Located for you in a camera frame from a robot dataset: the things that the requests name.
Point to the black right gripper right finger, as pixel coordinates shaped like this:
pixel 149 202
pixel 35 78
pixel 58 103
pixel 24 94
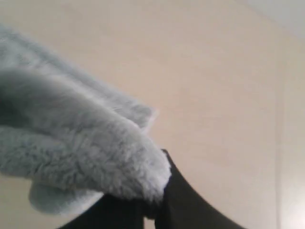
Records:
pixel 184 208

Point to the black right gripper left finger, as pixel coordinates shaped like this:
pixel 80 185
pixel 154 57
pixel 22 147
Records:
pixel 110 212

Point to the light blue fleece towel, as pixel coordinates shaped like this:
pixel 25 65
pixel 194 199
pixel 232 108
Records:
pixel 73 136

